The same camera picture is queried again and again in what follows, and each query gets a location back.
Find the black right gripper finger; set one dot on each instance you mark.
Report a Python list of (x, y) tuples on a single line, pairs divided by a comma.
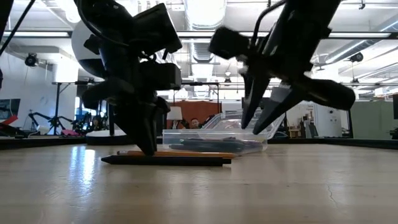
[(276, 112), (253, 96)]

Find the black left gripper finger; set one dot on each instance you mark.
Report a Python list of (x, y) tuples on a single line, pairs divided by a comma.
[(141, 124), (160, 119)]

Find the orange pencil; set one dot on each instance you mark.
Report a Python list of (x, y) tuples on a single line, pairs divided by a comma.
[(192, 153)]

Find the black pen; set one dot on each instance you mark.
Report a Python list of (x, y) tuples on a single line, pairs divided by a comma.
[(171, 160), (211, 146)]

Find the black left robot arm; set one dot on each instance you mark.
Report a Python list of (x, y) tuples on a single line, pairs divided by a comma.
[(105, 15)]

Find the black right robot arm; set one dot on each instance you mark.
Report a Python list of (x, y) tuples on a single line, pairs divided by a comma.
[(304, 14)]

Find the clear plastic supply box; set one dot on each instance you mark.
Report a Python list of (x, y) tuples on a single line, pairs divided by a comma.
[(217, 133)]

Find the white shade table lamp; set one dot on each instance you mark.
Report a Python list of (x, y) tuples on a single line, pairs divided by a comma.
[(174, 113)]

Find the person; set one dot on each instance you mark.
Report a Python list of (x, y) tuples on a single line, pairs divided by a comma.
[(195, 123)]

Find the white cabinet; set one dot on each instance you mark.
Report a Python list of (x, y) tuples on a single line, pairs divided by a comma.
[(328, 119)]

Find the black tripod stand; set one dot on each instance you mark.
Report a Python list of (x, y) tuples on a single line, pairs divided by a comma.
[(57, 105)]

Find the grey green partition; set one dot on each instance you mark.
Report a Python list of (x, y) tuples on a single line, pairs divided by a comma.
[(371, 119)]

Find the orange partition wall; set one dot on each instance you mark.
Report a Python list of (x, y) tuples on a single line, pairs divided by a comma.
[(202, 112)]

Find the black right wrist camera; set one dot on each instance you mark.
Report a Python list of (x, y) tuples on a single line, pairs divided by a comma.
[(228, 43)]

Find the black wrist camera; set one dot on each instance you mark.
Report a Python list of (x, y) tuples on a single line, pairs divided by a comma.
[(228, 43), (155, 28)]

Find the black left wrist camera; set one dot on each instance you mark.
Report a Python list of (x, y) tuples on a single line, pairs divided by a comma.
[(155, 28)]

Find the black ceiling camera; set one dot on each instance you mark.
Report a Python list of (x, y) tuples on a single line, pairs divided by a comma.
[(357, 57), (31, 59)]

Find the black aluminium table frame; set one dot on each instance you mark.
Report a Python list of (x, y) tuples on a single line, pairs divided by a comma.
[(342, 143)]

